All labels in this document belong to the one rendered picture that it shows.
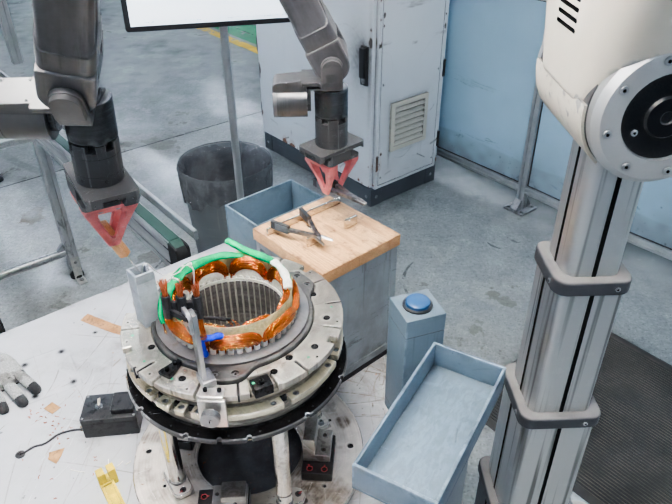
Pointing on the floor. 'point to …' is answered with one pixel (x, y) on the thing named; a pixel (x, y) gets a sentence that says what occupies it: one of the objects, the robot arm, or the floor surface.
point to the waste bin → (211, 218)
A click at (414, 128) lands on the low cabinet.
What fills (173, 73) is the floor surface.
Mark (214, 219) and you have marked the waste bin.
